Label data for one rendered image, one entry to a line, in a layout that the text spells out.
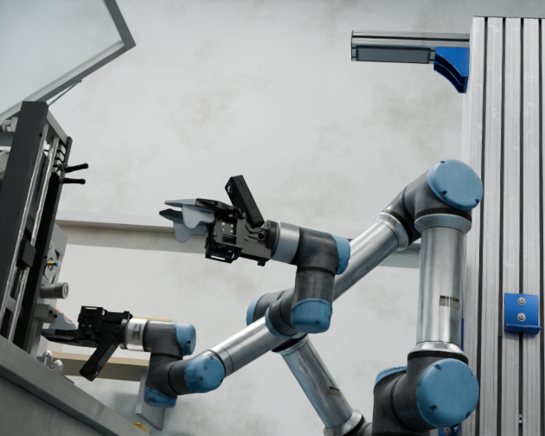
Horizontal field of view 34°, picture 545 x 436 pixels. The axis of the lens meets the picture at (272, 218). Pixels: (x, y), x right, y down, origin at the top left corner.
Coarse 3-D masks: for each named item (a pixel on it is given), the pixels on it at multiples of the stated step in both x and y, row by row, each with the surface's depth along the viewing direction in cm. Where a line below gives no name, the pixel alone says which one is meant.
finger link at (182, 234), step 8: (168, 208) 163; (168, 216) 163; (176, 216) 163; (176, 224) 164; (200, 224) 165; (176, 232) 163; (184, 232) 163; (192, 232) 164; (200, 232) 164; (184, 240) 163
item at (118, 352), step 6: (138, 318) 448; (144, 318) 448; (150, 318) 447; (156, 318) 447; (162, 318) 447; (168, 318) 446; (96, 348) 446; (90, 354) 445; (114, 354) 443; (120, 354) 443; (126, 354) 442; (132, 354) 442; (138, 354) 442; (144, 354) 441; (150, 354) 441
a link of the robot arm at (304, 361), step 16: (256, 304) 224; (256, 320) 222; (304, 336) 223; (272, 352) 225; (288, 352) 223; (304, 352) 224; (304, 368) 224; (320, 368) 226; (304, 384) 226; (320, 384) 226; (336, 384) 229; (320, 400) 227; (336, 400) 227; (320, 416) 230; (336, 416) 228; (352, 416) 230; (336, 432) 228; (352, 432) 227
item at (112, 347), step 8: (112, 336) 202; (104, 344) 201; (112, 344) 202; (96, 352) 201; (104, 352) 201; (112, 352) 204; (88, 360) 200; (96, 360) 200; (104, 360) 202; (88, 368) 199; (96, 368) 200; (88, 376) 199; (96, 376) 202
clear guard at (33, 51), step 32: (0, 0) 213; (32, 0) 218; (64, 0) 225; (96, 0) 231; (0, 32) 220; (32, 32) 227; (64, 32) 233; (96, 32) 241; (0, 64) 229; (32, 64) 236; (64, 64) 243; (0, 96) 238; (32, 96) 246
